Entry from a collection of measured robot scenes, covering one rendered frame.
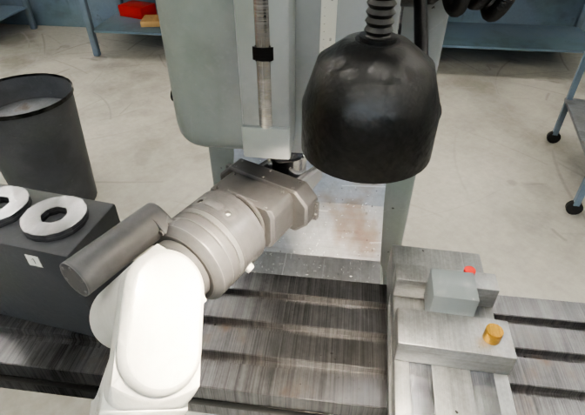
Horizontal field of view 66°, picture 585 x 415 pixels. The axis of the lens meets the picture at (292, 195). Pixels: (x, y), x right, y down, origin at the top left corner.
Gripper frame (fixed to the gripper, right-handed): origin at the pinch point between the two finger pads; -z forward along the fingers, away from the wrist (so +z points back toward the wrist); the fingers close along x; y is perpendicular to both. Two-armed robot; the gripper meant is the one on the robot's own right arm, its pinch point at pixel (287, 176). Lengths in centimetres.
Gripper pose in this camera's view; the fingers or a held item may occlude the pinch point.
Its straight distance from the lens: 55.3
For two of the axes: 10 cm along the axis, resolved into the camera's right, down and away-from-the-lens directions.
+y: -0.1, 8.0, 6.0
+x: -8.5, -3.2, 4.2
